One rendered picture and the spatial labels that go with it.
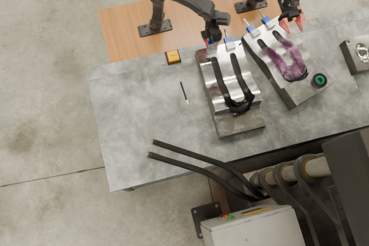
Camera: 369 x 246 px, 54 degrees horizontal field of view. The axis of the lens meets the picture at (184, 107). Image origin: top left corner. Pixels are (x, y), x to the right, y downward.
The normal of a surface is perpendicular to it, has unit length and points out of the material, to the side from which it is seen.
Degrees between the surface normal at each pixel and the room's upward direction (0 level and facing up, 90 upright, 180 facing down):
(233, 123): 0
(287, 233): 0
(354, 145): 90
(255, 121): 0
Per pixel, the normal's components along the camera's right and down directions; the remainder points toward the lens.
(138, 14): 0.05, -0.25
